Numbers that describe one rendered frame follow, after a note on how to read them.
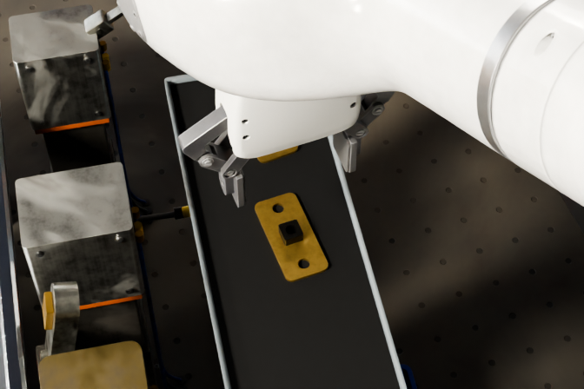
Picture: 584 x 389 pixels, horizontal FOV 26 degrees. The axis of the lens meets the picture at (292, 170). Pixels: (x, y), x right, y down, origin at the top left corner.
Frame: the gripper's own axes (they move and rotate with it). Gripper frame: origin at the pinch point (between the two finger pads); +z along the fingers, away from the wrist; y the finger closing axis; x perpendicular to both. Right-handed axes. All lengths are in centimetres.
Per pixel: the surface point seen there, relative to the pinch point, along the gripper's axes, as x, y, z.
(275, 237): -0.5, 1.2, 9.9
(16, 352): -6.9, 25.0, 25.8
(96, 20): -38.5, 7.5, 18.7
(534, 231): -18, -40, 56
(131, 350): 0.9, 15.2, 18.2
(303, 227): -0.6, -1.4, 10.0
